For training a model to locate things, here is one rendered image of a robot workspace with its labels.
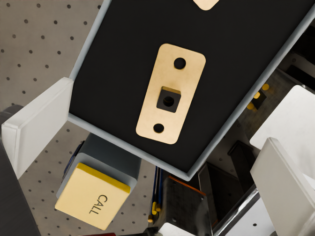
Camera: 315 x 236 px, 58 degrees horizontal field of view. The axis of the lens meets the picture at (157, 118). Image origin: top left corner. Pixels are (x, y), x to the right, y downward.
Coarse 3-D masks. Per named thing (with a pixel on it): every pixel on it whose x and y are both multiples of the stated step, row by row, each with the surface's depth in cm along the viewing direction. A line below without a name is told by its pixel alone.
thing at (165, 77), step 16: (160, 48) 22; (176, 48) 22; (160, 64) 23; (192, 64) 23; (160, 80) 23; (176, 80) 23; (192, 80) 23; (160, 96) 23; (176, 96) 23; (192, 96) 24; (144, 112) 24; (160, 112) 24; (176, 112) 24; (144, 128) 25; (176, 128) 25
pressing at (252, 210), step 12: (312, 180) 45; (252, 192) 47; (240, 204) 48; (252, 204) 48; (228, 216) 50; (240, 216) 49; (252, 216) 49; (264, 216) 49; (216, 228) 51; (228, 228) 50; (240, 228) 50; (252, 228) 50; (264, 228) 50
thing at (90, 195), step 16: (80, 176) 28; (96, 176) 28; (64, 192) 29; (80, 192) 29; (96, 192) 29; (112, 192) 28; (128, 192) 29; (64, 208) 30; (80, 208) 29; (96, 208) 29; (112, 208) 29; (96, 224) 30
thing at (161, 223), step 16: (160, 176) 56; (176, 176) 56; (160, 192) 51; (176, 192) 50; (192, 192) 53; (160, 208) 47; (176, 208) 47; (192, 208) 49; (208, 208) 52; (160, 224) 44; (176, 224) 43; (192, 224) 45; (208, 224) 48
